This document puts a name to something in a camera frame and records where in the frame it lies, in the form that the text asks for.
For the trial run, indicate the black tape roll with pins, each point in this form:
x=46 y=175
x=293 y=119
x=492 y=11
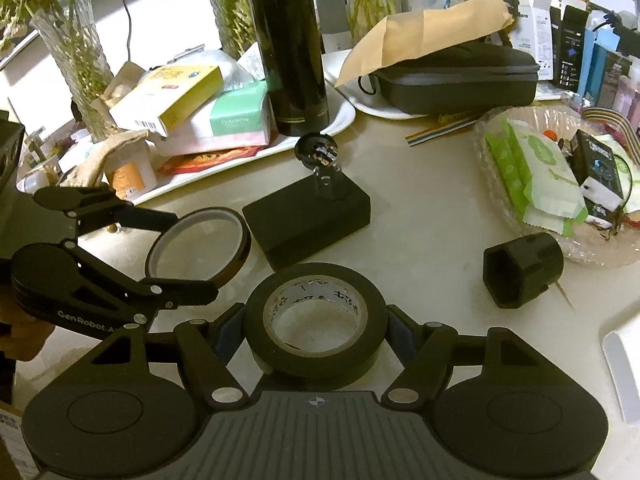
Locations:
x=365 y=320

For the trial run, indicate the white carton box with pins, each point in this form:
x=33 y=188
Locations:
x=530 y=20

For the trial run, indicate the white bottle orange label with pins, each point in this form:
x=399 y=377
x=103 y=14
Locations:
x=132 y=177

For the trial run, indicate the beige cloth pouch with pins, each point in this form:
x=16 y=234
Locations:
x=100 y=155

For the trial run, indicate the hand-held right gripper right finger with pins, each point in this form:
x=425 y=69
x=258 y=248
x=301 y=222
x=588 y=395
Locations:
x=397 y=330

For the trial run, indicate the yellow carton box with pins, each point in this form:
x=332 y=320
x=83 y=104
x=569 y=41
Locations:
x=170 y=95

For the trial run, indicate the pink soap bottle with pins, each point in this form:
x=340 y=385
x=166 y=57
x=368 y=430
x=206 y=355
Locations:
x=631 y=95

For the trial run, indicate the black hex socket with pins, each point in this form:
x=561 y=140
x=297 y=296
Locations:
x=520 y=270

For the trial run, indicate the black carton box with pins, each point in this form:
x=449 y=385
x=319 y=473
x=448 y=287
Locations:
x=567 y=45

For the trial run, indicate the amber tape roll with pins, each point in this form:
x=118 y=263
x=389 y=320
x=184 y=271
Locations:
x=240 y=240

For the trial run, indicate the black thermos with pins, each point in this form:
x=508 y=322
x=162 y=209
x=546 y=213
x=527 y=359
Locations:
x=290 y=50

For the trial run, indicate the white tray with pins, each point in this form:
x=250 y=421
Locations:
x=310 y=132

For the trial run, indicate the glass flask vase with bamboo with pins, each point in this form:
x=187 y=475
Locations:
x=375 y=5

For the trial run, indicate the person's left hand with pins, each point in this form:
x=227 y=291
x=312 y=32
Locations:
x=25 y=340

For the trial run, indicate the glass plate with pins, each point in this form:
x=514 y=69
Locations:
x=495 y=212

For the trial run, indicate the wooden toothpick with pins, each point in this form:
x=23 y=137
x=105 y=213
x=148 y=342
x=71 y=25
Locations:
x=565 y=294

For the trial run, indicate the tall glass vase with bamboo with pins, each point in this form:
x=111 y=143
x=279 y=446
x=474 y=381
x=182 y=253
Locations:
x=75 y=75

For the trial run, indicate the white plate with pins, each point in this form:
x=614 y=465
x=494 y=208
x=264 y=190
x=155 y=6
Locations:
x=385 y=110

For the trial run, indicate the red packet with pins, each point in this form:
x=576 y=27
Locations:
x=210 y=160

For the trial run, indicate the black zipper case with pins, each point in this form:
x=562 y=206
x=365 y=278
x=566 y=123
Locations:
x=460 y=80

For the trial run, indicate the brown paper envelope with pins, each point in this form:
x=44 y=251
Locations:
x=430 y=35

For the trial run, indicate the blue carton box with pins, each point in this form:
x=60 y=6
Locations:
x=605 y=65

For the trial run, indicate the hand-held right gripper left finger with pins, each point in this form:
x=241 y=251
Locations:
x=231 y=330

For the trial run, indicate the black block with connector stand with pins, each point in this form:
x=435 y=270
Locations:
x=310 y=225

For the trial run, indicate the green tissue pack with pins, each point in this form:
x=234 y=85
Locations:
x=240 y=115

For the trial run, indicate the wide glass vase with bamboo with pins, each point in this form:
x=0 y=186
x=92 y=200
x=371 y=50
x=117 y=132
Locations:
x=230 y=10

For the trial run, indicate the white power bank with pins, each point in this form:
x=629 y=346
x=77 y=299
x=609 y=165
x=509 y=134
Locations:
x=625 y=360

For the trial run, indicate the small black box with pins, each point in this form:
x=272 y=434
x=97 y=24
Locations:
x=595 y=170

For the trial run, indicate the green wipe packet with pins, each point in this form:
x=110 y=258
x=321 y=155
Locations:
x=632 y=180
x=530 y=160

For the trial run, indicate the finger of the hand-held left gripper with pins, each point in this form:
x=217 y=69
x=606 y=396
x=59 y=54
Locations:
x=165 y=296
x=100 y=205

